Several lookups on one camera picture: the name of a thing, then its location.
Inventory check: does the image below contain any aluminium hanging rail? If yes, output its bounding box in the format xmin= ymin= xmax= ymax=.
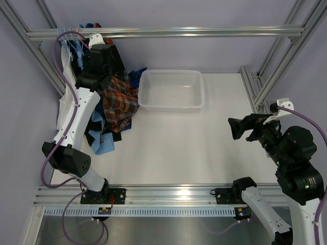
xmin=27 ymin=24 xmax=305 ymax=41

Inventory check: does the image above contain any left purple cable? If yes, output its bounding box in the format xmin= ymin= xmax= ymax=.
xmin=41 ymin=31 xmax=108 ymax=243

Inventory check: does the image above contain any pink wire hanger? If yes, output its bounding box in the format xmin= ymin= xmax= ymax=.
xmin=76 ymin=26 xmax=90 ymax=50

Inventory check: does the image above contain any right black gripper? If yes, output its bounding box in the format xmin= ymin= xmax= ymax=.
xmin=228 ymin=113 xmax=288 ymax=167

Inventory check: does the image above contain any aluminium front rail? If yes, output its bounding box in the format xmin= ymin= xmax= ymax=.
xmin=33 ymin=185 xmax=292 ymax=207

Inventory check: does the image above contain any blue plaid shirt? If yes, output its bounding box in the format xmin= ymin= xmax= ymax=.
xmin=85 ymin=23 xmax=147 ymax=95

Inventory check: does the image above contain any red brown plaid shirt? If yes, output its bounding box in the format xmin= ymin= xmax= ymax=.
xmin=102 ymin=70 xmax=139 ymax=133

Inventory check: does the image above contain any white plastic basket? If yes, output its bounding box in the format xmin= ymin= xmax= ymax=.
xmin=138 ymin=69 xmax=205 ymax=113

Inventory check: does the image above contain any light blue shirt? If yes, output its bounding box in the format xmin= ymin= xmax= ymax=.
xmin=76 ymin=24 xmax=116 ymax=155

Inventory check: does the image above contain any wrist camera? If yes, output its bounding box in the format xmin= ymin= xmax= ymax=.
xmin=263 ymin=97 xmax=294 ymax=124
xmin=88 ymin=33 xmax=105 ymax=48

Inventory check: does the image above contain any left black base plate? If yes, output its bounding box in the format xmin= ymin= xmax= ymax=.
xmin=80 ymin=188 xmax=127 ymax=205

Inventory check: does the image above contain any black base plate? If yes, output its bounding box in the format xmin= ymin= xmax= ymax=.
xmin=80 ymin=188 xmax=127 ymax=205
xmin=210 ymin=188 xmax=245 ymax=205

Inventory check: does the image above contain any white shirt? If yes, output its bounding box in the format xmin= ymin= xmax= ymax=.
xmin=57 ymin=46 xmax=76 ymax=130

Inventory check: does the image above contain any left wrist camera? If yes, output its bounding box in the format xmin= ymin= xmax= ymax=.
xmin=88 ymin=33 xmax=105 ymax=48

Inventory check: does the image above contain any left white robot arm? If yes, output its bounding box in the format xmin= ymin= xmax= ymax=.
xmin=42 ymin=44 xmax=111 ymax=204

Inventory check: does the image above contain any black shirt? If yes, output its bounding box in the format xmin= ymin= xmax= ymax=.
xmin=75 ymin=43 xmax=125 ymax=143

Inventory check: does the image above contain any left aluminium frame post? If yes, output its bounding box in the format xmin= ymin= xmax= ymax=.
xmin=1 ymin=1 xmax=65 ymax=95

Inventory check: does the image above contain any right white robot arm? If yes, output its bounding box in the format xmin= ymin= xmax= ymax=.
xmin=228 ymin=114 xmax=326 ymax=244

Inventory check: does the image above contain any light blue hanger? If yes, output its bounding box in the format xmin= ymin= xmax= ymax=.
xmin=61 ymin=26 xmax=69 ymax=52
xmin=57 ymin=27 xmax=63 ymax=47
xmin=66 ymin=33 xmax=76 ymax=51

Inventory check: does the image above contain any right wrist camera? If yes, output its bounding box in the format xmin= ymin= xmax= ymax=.
xmin=263 ymin=97 xmax=294 ymax=124

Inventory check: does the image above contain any white slotted cable duct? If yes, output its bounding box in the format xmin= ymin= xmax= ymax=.
xmin=44 ymin=207 xmax=236 ymax=217

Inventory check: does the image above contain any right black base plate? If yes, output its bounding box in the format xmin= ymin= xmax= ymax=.
xmin=210 ymin=188 xmax=245 ymax=205

